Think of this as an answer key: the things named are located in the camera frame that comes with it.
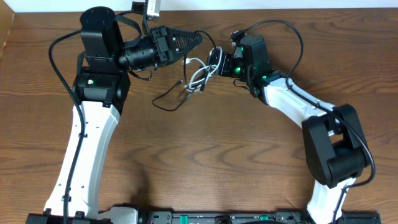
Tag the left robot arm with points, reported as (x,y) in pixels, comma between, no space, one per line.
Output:
(116,49)

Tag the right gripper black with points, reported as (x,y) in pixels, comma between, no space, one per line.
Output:
(226,60)

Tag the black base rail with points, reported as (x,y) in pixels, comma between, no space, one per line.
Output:
(236,217)

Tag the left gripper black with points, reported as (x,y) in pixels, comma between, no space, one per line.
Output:
(162,45)

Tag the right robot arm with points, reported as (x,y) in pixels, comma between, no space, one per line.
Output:
(335,148)

